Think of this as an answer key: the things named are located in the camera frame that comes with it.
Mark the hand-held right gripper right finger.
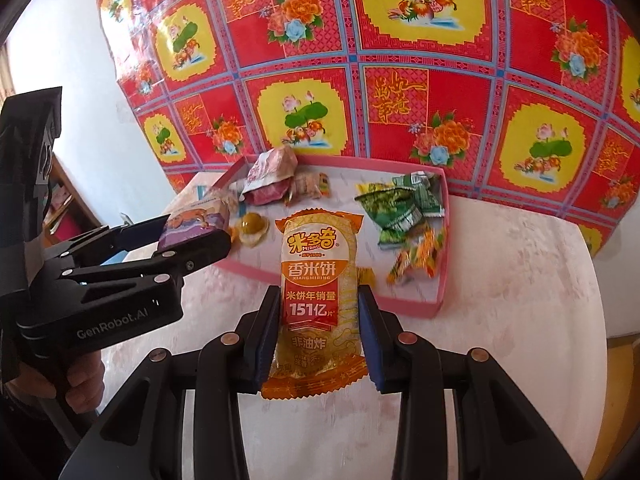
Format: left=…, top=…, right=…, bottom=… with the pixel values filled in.
left=356, top=285, right=583, bottom=480

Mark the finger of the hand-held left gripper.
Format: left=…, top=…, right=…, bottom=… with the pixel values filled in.
left=50, top=215, right=174, bottom=269
left=61, top=229, right=234, bottom=291

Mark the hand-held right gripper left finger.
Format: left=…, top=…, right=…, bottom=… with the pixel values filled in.
left=57, top=285, right=282, bottom=480

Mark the purple snack packet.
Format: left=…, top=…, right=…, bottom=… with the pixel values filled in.
left=157, top=199, right=232, bottom=252

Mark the pink shallow cardboard box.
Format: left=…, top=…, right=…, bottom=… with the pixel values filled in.
left=197, top=154, right=453, bottom=320

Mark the yellow jelly cup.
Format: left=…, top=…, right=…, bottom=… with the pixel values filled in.
left=235, top=211, right=271, bottom=247

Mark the yellow orange rice cracker packet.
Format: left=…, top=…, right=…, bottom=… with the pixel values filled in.
left=261, top=210, right=371, bottom=401

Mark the small orange foil packet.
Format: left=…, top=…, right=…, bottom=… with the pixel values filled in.
left=400, top=227, right=448, bottom=263
left=387, top=252, right=438, bottom=282

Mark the pink red snack packet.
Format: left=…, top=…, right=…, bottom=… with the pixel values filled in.
left=244, top=180, right=292, bottom=207

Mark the green pea snack packet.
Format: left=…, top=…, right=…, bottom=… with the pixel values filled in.
left=392, top=171, right=446, bottom=218
left=355, top=190, right=418, bottom=236
left=377, top=217, right=426, bottom=252

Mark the white pink jelly drink pouch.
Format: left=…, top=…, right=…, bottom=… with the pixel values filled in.
left=241, top=147, right=299, bottom=196

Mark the rainbow-edged clear candy packet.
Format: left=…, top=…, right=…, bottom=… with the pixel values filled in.
left=287, top=171, right=332, bottom=206

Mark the person's left hand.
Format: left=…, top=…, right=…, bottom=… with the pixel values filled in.
left=2, top=350, right=104, bottom=416

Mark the red floral printed wall cloth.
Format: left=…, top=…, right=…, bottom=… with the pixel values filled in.
left=90, top=0, right=640, bottom=257

